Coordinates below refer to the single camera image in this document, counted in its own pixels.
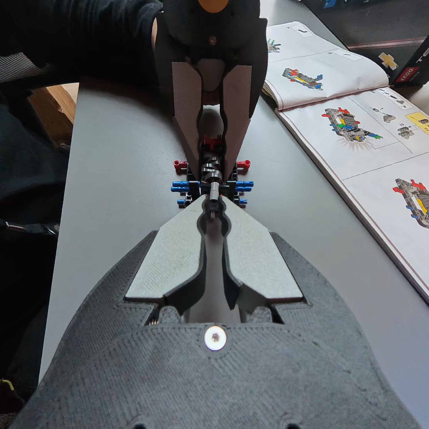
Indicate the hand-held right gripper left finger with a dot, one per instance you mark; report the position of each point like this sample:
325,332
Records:
167,264

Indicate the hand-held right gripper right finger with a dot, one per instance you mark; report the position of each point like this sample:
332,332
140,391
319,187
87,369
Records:
264,264

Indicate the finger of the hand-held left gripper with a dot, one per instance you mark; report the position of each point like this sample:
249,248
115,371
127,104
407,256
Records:
186,100
238,100

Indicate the lego chassis assembly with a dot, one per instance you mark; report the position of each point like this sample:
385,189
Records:
211,167

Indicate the person's left forearm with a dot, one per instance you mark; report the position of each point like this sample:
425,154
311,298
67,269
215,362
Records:
83,37

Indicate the lego instruction booklet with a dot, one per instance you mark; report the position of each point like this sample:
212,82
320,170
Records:
352,140

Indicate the lego set box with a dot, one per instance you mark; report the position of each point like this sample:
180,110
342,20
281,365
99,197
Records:
378,30

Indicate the person's left hand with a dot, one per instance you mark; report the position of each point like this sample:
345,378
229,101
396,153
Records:
211,99

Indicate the wooden table leg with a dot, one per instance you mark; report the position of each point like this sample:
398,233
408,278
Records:
55,110

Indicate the black chair armrest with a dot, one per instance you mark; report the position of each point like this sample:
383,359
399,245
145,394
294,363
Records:
16,68

